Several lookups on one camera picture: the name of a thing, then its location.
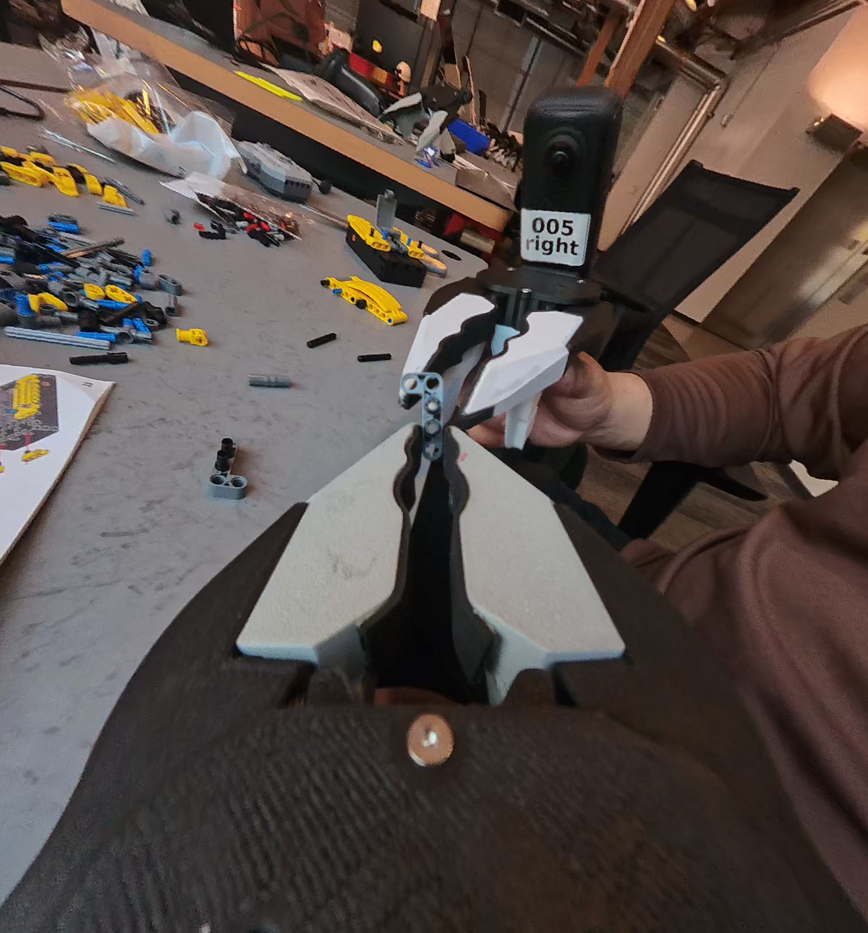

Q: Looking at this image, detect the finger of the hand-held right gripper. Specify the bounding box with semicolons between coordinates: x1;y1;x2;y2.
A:
462;312;586;420
399;294;496;409

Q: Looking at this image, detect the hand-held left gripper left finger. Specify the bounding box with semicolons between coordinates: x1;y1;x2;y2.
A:
234;425;424;668

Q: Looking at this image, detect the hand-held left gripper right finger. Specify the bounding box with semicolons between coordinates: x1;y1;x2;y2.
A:
441;425;628;707

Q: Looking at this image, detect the dark grey L-shaped beam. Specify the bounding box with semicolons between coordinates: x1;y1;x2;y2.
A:
207;437;249;501
399;371;447;462

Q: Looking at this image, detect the person's right forearm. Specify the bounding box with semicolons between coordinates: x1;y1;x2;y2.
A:
638;317;868;475

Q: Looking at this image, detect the grey desk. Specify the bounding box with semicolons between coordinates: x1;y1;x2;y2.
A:
0;35;493;933

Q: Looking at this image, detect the person's right hand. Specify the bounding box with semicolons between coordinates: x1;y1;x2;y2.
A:
469;351;655;454

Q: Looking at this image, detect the yellow curved panel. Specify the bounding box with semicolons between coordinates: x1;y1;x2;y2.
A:
322;275;410;326

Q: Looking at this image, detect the yellow and black model assembly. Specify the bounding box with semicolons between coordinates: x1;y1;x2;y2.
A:
344;190;450;287

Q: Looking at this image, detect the clear bag of black pieces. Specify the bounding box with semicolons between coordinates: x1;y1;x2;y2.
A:
163;172;304;246

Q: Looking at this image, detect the grey motor block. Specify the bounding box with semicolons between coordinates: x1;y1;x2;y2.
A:
236;139;315;204

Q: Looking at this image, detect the person's brown sweater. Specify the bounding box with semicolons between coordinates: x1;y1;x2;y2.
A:
620;430;868;933

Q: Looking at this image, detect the crumpled white plastic bag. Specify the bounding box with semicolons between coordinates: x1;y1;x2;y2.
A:
66;84;243;181

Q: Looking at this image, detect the open instruction booklet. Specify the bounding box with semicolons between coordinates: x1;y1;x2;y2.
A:
0;359;116;609

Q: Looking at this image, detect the pile of mixed small pieces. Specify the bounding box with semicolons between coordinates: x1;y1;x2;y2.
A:
0;204;185;352

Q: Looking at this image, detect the clear plastic pen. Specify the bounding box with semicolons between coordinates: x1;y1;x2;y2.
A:
39;127;116;163

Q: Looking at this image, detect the pile of yellow beam pieces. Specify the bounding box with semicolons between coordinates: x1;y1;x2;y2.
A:
0;142;130;214

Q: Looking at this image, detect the black cable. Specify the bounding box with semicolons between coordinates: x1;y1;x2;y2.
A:
0;68;46;122

